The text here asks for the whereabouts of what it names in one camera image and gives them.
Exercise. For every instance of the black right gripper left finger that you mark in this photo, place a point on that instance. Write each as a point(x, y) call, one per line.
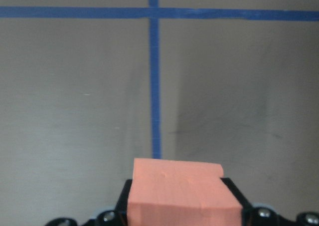
point(122, 203)

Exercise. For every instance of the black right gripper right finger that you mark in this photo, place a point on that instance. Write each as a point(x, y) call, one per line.
point(246, 205)

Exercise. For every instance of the orange foam cube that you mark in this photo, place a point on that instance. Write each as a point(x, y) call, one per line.
point(180, 193)

